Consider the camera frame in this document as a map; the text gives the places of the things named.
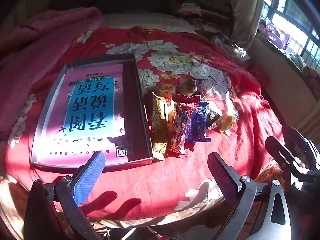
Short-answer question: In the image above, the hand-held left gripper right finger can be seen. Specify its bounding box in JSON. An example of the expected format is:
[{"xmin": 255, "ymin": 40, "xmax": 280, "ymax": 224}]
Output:
[{"xmin": 207, "ymin": 152, "xmax": 293, "ymax": 240}]

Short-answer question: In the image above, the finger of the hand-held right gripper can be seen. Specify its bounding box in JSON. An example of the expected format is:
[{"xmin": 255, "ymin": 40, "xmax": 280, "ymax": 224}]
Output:
[
  {"xmin": 286, "ymin": 126, "xmax": 320, "ymax": 171},
  {"xmin": 264, "ymin": 136, "xmax": 320, "ymax": 183}
]

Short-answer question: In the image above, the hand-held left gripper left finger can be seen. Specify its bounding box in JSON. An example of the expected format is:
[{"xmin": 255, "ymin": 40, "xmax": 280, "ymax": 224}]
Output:
[{"xmin": 24, "ymin": 152, "xmax": 106, "ymax": 240}]

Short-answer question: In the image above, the clear pastry packet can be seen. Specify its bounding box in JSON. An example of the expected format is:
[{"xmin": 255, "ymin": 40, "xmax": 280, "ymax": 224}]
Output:
[{"xmin": 200, "ymin": 87, "xmax": 239, "ymax": 137}]

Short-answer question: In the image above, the blue snack packet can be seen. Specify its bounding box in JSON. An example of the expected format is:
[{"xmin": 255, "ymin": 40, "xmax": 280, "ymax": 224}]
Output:
[{"xmin": 184, "ymin": 101, "xmax": 223, "ymax": 143}]

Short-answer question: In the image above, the red cartoon snack packet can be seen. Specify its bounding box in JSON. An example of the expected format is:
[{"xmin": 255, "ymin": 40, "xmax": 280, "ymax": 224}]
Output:
[{"xmin": 166, "ymin": 94, "xmax": 200, "ymax": 159}]

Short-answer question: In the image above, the orange rice cracker packet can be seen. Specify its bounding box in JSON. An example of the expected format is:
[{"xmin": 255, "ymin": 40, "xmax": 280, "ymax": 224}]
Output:
[{"xmin": 149, "ymin": 91, "xmax": 173, "ymax": 160}]

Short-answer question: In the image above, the metal tray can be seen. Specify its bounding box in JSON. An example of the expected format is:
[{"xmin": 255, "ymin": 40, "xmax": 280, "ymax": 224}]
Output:
[{"xmin": 30, "ymin": 53, "xmax": 153, "ymax": 173}]

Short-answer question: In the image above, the small clear snack packet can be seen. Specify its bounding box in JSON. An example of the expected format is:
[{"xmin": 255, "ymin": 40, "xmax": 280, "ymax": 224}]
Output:
[{"xmin": 197, "ymin": 82, "xmax": 218, "ymax": 98}]

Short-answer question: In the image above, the small orange snack packet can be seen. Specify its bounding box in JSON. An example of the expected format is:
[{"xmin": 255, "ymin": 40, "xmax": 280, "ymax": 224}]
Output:
[{"xmin": 156, "ymin": 82, "xmax": 175, "ymax": 105}]

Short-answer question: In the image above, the red floral blanket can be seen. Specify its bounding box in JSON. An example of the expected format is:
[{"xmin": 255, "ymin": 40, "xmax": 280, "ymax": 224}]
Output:
[{"xmin": 4, "ymin": 26, "xmax": 285, "ymax": 227}]

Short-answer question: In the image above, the pink and blue book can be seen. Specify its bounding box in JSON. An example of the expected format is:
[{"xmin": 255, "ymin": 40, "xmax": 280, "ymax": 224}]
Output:
[{"xmin": 32, "ymin": 64, "xmax": 128, "ymax": 165}]

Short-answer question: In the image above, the brown fuzzy blanket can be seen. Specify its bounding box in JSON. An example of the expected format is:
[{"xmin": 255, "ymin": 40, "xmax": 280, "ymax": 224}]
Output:
[{"xmin": 0, "ymin": 175, "xmax": 63, "ymax": 240}]

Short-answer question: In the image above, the purple bag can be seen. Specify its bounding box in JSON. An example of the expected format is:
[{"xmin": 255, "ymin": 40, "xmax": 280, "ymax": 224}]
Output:
[{"xmin": 265, "ymin": 21, "xmax": 290, "ymax": 50}]

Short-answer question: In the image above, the crumpled plastic wrapper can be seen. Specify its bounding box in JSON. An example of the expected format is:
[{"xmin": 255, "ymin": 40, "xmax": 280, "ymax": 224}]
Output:
[{"xmin": 212, "ymin": 36, "xmax": 250, "ymax": 60}]

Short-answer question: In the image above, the window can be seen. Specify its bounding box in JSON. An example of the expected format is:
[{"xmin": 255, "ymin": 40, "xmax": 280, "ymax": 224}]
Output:
[{"xmin": 260, "ymin": 0, "xmax": 320, "ymax": 63}]

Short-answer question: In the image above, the pink fleece blanket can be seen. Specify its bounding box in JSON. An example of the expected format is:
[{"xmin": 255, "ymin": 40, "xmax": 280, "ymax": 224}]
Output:
[{"xmin": 0, "ymin": 7, "xmax": 102, "ymax": 140}]

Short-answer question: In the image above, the beige curtain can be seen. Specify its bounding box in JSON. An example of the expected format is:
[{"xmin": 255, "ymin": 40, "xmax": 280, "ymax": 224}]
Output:
[{"xmin": 230, "ymin": 0, "xmax": 267, "ymax": 50}]

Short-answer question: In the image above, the pile of clothes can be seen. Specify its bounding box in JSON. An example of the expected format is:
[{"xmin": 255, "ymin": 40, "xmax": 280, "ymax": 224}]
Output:
[{"xmin": 170, "ymin": 0, "xmax": 235, "ymax": 40}]

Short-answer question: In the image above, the grey headboard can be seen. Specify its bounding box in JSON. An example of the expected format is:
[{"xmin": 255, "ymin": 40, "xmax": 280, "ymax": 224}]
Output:
[{"xmin": 50, "ymin": 0, "xmax": 175, "ymax": 15}]

